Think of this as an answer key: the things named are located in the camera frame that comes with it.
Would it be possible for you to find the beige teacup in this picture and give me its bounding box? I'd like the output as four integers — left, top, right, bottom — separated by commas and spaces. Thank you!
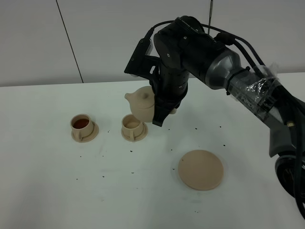
121, 114, 144, 142
70, 114, 94, 142

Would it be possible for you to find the black camera cable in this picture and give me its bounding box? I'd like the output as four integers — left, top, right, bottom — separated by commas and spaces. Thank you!
143, 20, 305, 220

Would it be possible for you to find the beige ceramic teapot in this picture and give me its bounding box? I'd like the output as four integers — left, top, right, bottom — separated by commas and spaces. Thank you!
122, 86, 163, 126

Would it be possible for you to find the left beige cup saucer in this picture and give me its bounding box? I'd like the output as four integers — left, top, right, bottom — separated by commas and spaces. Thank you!
71, 122, 99, 143

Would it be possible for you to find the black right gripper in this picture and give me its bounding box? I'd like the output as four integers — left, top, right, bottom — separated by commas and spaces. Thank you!
150, 61, 190, 126

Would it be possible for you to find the right beige cup saucer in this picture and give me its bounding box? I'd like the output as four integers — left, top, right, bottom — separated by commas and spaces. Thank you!
121, 122, 148, 142

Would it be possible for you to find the beige round teapot saucer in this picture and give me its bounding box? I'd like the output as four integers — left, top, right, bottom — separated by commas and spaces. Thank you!
178, 150, 224, 191

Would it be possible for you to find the left beige teacup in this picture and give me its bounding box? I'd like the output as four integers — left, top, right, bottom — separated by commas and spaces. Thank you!
70, 114, 94, 142

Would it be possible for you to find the beige cup saucer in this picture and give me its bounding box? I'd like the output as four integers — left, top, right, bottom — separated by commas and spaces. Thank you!
121, 122, 148, 142
71, 122, 99, 143

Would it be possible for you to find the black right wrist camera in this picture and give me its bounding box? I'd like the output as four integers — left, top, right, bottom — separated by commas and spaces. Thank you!
124, 38, 160, 80

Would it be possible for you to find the right beige teacup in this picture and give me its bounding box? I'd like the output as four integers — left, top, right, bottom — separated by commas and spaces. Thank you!
121, 114, 144, 142

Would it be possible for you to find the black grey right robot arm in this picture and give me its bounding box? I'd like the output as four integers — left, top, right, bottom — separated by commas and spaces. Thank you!
146, 16, 305, 203

